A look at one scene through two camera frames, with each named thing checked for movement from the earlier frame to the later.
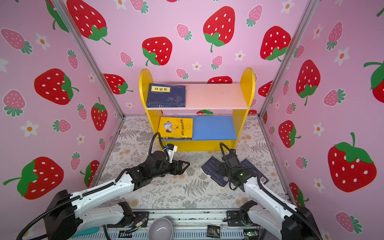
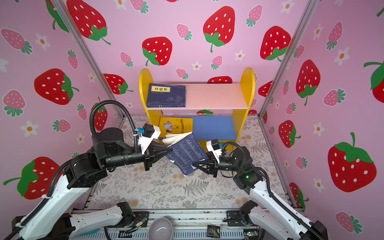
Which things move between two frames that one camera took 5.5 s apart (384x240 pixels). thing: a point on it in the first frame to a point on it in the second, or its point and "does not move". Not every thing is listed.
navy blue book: (165, 105) does not move
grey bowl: (160, 229) does not move
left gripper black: (180, 170) to (153, 153)
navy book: (210, 167) to (186, 152)
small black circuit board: (213, 231) does not move
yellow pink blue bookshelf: (220, 114) does not move
